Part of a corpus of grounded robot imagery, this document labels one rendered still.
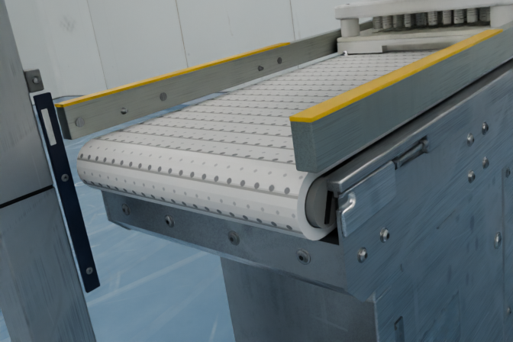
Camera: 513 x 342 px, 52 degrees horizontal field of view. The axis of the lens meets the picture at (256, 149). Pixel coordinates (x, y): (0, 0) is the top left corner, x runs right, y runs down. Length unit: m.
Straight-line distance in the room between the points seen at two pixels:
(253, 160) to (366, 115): 0.08
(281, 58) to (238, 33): 3.98
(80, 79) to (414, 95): 5.92
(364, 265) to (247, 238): 0.09
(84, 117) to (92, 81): 5.59
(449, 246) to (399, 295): 0.13
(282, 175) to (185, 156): 0.10
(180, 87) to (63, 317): 0.26
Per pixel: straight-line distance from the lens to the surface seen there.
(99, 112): 0.53
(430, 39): 0.74
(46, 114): 0.51
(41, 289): 0.54
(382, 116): 0.37
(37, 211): 0.52
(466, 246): 0.73
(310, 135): 0.30
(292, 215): 0.33
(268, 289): 0.58
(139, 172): 0.44
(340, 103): 0.33
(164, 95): 0.57
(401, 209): 0.42
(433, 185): 0.47
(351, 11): 0.79
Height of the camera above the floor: 0.94
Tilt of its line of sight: 17 degrees down
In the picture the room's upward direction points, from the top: 9 degrees counter-clockwise
